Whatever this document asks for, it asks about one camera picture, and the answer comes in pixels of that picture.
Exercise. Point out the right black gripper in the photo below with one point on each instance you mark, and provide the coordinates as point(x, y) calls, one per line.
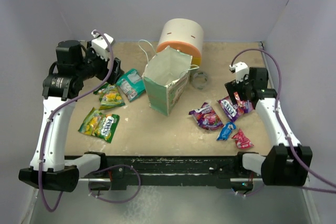
point(233, 86)

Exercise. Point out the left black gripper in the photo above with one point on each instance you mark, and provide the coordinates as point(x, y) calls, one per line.
point(91, 53)

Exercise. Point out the purple Foxs candy bag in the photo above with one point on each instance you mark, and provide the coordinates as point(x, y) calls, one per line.
point(234, 111)

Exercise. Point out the green Fresh paper bag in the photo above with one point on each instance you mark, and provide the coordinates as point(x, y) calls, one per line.
point(165, 77)

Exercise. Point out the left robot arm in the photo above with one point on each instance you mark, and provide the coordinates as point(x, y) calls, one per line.
point(75, 64)

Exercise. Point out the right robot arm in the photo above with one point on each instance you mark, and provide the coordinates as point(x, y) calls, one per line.
point(283, 165)

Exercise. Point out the green yellow candy bag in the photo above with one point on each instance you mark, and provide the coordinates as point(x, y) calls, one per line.
point(109, 97)

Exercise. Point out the purple berry candy bag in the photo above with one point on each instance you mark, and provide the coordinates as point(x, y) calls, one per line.
point(206, 117)

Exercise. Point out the large green Foxs bag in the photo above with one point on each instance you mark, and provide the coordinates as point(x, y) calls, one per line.
point(100, 125)

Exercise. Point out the teal snack packet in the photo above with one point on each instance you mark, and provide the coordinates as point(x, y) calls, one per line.
point(131, 84)

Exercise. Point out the clear tape roll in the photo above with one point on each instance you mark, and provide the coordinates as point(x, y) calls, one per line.
point(199, 80)

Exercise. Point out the small blue snack packet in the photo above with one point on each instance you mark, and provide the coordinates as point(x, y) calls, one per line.
point(226, 131)

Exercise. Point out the small red snack packet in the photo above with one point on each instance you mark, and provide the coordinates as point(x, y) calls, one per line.
point(241, 141)

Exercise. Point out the pastel mini drawer cabinet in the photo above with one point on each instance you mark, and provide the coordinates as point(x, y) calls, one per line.
point(184, 35)

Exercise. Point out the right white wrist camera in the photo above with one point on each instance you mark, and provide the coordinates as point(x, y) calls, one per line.
point(240, 69)

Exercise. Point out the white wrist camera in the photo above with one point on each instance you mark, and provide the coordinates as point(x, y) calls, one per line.
point(100, 45)
point(240, 69)

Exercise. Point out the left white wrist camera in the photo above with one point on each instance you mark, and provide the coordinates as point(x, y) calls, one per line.
point(100, 45)

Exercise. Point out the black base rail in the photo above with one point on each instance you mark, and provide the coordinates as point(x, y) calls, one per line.
point(222, 172)

